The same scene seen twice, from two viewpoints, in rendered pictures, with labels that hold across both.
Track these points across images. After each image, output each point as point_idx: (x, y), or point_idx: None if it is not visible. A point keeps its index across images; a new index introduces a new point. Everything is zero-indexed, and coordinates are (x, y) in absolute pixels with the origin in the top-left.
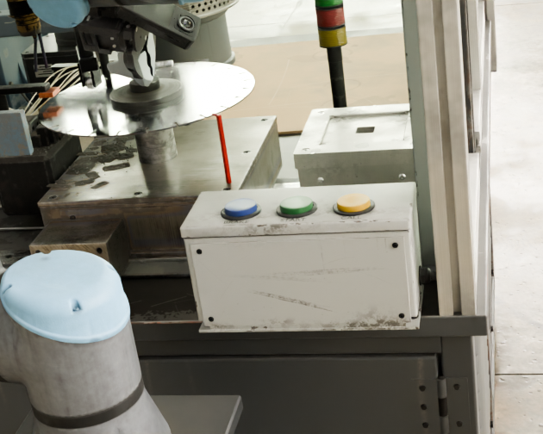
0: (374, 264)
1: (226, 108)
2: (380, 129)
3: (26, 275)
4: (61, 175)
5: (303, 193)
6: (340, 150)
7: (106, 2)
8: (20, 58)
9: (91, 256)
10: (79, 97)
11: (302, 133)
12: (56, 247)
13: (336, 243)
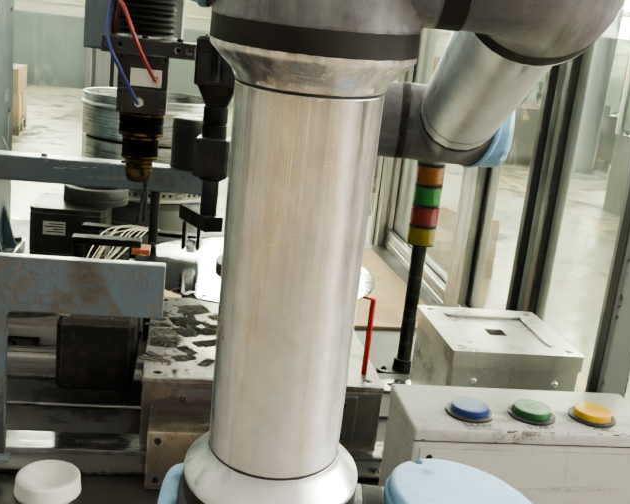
0: (617, 484)
1: (368, 292)
2: (511, 333)
3: (431, 498)
4: (135, 346)
5: (515, 396)
6: (500, 351)
7: (383, 148)
8: None
9: (479, 470)
10: (172, 260)
11: (437, 329)
12: (184, 436)
13: (585, 458)
